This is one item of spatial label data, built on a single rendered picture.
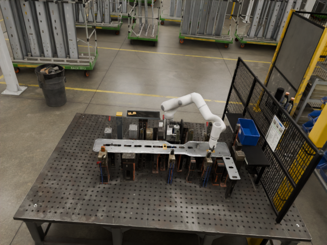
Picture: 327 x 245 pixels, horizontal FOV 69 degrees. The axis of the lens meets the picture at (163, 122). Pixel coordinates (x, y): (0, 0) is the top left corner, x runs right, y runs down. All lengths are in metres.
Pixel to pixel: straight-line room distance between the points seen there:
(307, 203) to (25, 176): 3.84
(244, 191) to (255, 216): 0.28
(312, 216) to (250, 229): 1.54
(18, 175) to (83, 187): 1.51
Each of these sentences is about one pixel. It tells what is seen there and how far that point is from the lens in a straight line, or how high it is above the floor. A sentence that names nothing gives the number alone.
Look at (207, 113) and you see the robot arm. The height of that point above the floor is 1.40.
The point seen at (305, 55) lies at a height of 1.55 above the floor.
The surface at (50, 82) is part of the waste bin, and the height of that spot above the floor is 0.55.
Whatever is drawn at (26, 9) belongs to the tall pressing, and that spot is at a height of 1.36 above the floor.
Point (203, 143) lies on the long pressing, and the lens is 2.55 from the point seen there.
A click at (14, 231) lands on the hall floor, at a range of 3.28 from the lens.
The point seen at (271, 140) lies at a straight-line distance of 2.52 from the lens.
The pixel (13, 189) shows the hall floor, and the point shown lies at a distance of 3.68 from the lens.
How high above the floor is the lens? 2.60
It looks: 36 degrees down
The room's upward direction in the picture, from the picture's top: 6 degrees clockwise
